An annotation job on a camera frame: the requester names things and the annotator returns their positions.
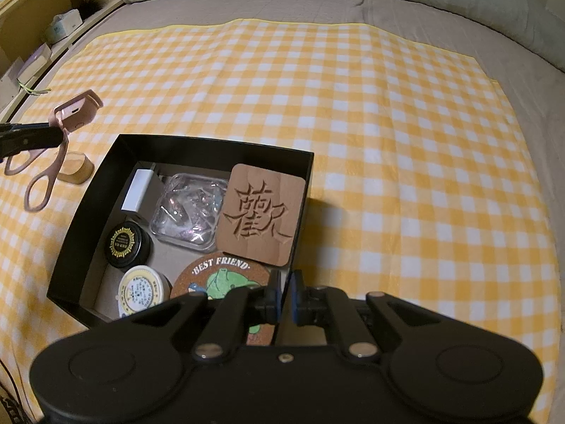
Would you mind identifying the white charger adapter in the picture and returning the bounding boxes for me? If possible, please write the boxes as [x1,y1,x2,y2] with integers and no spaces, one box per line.
[121,169,163,218]

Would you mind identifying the clear plastic case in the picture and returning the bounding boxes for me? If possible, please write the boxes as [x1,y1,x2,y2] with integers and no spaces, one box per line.
[149,173,227,253]

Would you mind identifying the black round gold-print tin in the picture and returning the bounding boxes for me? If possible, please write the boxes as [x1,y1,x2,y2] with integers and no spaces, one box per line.
[103,221,152,270]

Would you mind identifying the black square storage box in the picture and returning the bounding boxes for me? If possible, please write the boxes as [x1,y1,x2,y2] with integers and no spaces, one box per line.
[47,134,314,328]

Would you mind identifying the small wooden block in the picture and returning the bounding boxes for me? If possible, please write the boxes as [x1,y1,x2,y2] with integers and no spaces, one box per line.
[56,151,95,185]

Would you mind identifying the tissue box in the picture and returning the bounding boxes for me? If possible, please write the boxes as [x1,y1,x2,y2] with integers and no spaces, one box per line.
[41,9,82,45]

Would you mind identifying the green string piece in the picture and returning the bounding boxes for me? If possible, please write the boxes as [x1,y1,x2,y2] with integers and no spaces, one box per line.
[17,80,52,96]

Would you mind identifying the wooden bedside shelf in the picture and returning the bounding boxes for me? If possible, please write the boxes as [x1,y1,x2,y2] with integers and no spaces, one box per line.
[1,0,124,122]

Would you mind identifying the carved square wooden coaster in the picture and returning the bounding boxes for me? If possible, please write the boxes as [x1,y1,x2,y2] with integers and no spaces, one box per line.
[215,164,305,267]

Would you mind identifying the white round yellow-rim tin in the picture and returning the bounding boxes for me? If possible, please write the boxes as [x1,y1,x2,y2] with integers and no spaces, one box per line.
[116,265,171,318]

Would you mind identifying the round cork dinosaur coaster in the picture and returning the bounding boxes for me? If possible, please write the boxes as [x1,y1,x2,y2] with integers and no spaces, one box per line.
[169,251,277,348]

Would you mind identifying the grey bed sheet mattress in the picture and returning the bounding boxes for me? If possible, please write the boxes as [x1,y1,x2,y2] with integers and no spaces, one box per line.
[0,0,565,424]

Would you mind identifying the yellow white checkered cloth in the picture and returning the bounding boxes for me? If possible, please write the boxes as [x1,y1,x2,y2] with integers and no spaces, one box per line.
[0,18,562,424]

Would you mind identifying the purple flat box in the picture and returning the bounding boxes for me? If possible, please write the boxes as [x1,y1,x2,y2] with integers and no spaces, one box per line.
[17,43,52,84]

